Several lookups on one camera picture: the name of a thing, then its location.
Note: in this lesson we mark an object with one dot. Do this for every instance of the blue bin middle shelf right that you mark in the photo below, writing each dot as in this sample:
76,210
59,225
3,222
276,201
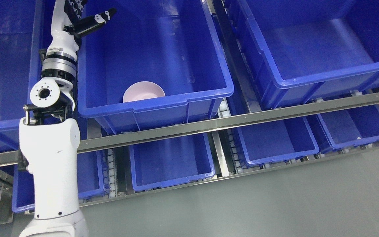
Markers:
301,50

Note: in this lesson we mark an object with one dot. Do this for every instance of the pink bowl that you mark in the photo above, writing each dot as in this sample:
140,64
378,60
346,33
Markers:
141,91

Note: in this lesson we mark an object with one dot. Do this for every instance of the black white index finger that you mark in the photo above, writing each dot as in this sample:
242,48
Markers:
69,7

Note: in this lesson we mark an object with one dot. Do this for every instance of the black white thumb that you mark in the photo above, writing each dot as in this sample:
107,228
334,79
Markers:
86,26

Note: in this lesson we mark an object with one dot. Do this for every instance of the steel shelf rack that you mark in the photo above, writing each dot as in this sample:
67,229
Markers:
214,125

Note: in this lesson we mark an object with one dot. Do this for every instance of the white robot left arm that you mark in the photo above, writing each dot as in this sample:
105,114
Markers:
49,134

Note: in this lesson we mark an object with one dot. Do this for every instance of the blue bin lower far right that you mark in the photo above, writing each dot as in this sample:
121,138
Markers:
345,128

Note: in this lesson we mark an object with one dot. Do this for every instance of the blue bin middle shelf left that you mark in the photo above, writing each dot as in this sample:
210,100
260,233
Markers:
20,39

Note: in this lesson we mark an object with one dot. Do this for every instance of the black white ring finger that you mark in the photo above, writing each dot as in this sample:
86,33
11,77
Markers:
80,6

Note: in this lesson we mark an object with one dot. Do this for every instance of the blue bin lower centre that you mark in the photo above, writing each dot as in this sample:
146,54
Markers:
171,162

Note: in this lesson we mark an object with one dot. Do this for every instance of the blue bin shelf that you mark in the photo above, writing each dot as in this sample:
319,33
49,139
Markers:
301,50
20,39
172,43

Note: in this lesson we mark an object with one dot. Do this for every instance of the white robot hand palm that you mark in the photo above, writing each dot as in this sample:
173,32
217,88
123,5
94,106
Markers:
62,41

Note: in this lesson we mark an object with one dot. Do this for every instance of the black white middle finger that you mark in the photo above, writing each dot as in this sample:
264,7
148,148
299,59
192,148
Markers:
76,12

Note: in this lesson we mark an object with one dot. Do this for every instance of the blue bin middle shelf centre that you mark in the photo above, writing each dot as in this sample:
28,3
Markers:
172,43

